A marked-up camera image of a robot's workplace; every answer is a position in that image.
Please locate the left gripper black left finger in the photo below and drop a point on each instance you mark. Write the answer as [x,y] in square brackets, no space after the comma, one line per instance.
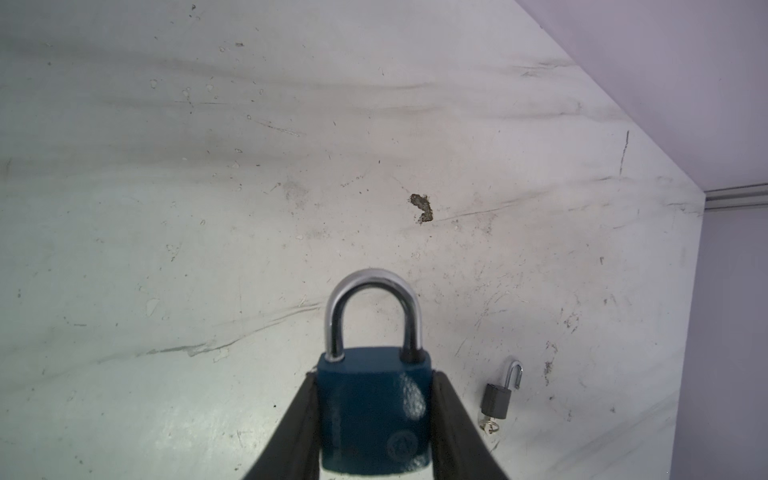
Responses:
[293,451]

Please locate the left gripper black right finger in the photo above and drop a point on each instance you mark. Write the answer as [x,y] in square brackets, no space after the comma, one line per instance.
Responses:
[458,452]

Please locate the black padlock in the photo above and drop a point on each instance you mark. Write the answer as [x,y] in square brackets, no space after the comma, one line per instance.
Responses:
[496,398]

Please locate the large blue padlock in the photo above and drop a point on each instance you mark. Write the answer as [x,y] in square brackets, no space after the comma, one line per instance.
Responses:
[374,401]

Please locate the small brass key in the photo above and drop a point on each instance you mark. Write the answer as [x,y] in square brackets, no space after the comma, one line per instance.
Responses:
[422,203]

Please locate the aluminium frame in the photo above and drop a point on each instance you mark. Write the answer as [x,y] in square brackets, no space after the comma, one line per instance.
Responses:
[750,196]

